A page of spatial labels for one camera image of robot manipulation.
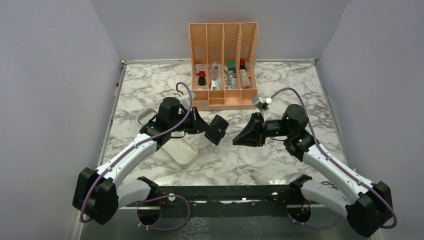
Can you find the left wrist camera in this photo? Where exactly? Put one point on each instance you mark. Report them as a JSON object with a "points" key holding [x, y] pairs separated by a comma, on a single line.
{"points": [[185, 100]]}

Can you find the red cap bottle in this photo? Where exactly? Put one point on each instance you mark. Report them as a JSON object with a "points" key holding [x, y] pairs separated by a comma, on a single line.
{"points": [[242, 64]]}

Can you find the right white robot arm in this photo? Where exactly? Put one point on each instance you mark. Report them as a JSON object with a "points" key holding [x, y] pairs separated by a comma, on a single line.
{"points": [[367, 206]]}

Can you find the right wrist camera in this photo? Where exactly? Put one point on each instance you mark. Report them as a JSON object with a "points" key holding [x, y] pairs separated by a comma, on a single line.
{"points": [[263, 105]]}

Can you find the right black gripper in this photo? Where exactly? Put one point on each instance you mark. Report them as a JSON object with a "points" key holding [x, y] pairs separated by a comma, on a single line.
{"points": [[254, 133]]}

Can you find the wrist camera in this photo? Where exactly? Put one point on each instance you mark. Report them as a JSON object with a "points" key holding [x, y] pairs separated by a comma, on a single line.
{"points": [[263, 105], [185, 100]]}

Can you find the white plastic tray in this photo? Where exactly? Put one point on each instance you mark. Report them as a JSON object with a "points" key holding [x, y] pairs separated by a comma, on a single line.
{"points": [[178, 148]]}

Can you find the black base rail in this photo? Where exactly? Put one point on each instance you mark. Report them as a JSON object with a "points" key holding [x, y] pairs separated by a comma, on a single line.
{"points": [[222, 201]]}

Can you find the green cap item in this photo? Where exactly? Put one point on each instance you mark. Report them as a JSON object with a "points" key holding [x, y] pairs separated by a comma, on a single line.
{"points": [[231, 64]]}

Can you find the black round item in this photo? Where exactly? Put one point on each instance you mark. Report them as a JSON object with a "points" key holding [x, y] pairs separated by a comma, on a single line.
{"points": [[201, 81]]}

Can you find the black leather card holder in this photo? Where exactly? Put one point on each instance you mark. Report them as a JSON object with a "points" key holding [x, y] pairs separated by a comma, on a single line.
{"points": [[217, 130]]}

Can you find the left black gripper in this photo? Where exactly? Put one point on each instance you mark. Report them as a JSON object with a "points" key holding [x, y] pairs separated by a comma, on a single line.
{"points": [[198, 124]]}

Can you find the orange desk organizer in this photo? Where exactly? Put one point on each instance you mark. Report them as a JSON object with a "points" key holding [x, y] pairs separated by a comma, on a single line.
{"points": [[212, 46]]}

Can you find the grey stapler box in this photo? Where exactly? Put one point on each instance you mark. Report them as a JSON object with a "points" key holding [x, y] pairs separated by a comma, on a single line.
{"points": [[244, 77]]}

